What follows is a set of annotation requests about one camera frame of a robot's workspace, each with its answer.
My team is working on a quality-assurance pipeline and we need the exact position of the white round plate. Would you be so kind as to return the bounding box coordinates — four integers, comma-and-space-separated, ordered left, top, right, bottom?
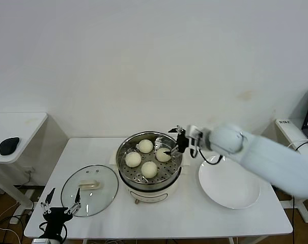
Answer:
198, 155, 261, 209

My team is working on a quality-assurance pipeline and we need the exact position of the white side table with mouse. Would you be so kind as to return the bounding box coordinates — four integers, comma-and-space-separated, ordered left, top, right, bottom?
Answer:
0, 112, 69, 211

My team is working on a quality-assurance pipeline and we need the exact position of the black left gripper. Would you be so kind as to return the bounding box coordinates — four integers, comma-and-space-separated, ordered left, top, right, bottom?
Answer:
40, 187, 82, 239

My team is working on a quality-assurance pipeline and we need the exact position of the black computer mouse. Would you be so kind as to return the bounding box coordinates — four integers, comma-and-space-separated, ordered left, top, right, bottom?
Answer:
0, 136, 20, 156

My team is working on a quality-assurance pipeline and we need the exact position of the stainless steel steamer basket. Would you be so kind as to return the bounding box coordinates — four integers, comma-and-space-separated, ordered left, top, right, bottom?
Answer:
109, 131, 191, 186

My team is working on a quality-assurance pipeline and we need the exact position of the white steamed baozi bun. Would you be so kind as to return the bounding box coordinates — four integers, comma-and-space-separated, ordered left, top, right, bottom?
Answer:
125, 151, 142, 168
138, 139, 154, 154
141, 161, 159, 179
156, 148, 173, 163

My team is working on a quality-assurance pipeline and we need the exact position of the white cable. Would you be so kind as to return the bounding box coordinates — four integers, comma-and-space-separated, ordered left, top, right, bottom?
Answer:
287, 138, 308, 153

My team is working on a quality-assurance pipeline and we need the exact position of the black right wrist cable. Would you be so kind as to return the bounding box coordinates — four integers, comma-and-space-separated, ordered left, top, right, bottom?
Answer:
190, 147, 226, 165

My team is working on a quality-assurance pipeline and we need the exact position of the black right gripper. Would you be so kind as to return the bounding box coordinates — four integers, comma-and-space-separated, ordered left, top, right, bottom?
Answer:
163, 125, 191, 156

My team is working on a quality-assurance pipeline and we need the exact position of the cream electric cooker base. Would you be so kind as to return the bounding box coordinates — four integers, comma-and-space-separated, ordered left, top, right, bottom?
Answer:
108, 149, 191, 205

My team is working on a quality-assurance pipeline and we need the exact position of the glass lid with cream handle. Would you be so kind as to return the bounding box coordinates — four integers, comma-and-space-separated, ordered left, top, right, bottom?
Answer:
60, 164, 119, 218

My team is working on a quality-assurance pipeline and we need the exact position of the white side table with laptop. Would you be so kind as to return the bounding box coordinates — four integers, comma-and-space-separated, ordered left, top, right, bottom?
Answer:
260, 118, 308, 224

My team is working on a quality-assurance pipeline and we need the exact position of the black cable with adapter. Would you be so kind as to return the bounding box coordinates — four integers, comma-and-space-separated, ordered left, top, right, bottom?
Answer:
291, 139, 308, 244

